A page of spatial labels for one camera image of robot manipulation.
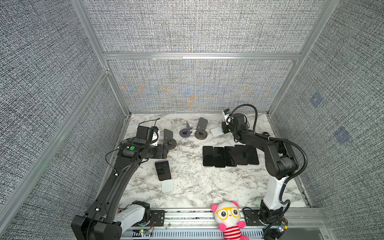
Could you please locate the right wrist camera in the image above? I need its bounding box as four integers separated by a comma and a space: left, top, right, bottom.
223, 109, 233, 125

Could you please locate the white flat phone stand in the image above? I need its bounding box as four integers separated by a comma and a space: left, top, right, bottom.
161, 179, 174, 193

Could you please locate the black corrugated cable hose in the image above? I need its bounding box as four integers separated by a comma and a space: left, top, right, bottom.
229, 103, 309, 211

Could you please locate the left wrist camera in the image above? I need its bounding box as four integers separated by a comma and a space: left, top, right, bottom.
150, 127, 159, 147

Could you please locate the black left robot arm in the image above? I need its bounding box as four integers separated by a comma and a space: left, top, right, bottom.
71, 126, 168, 240

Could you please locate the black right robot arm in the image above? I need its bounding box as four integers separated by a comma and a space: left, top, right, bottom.
221, 114, 298, 225

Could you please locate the phone with pink edge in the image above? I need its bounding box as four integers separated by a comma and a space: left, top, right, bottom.
155, 160, 172, 181

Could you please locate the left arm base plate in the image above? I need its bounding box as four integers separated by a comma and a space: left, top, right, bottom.
134, 210, 166, 228

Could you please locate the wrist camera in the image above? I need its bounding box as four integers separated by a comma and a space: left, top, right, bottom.
150, 127, 159, 147
223, 109, 233, 125

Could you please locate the white folding stand back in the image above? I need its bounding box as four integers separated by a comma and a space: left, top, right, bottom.
210, 127, 224, 137

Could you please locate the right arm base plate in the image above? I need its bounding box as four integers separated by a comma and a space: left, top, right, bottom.
242, 207, 288, 227

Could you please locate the pink white plush toy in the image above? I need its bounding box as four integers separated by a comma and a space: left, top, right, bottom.
211, 201, 249, 240

